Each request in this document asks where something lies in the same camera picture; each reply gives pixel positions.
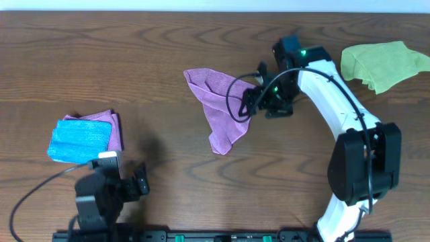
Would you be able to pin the folded blue cloth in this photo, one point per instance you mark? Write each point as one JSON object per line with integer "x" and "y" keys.
{"x": 79, "y": 141}

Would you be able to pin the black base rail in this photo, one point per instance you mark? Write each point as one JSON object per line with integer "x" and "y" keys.
{"x": 163, "y": 236}

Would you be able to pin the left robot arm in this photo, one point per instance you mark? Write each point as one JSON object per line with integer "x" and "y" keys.
{"x": 100, "y": 197}

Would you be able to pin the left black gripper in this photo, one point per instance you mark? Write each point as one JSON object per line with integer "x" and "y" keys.
{"x": 135, "y": 185}

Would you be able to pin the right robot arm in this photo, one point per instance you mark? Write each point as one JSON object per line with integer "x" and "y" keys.
{"x": 365, "y": 162}

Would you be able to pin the folded purple cloth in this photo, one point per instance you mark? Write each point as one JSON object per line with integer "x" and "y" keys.
{"x": 115, "y": 142}

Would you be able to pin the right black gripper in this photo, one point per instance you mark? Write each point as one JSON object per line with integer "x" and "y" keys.
{"x": 287, "y": 110}

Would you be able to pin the green cloth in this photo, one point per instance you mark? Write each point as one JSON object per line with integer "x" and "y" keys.
{"x": 381, "y": 66}

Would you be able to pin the purple cloth with label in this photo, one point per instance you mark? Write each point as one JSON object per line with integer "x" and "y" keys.
{"x": 221, "y": 98}

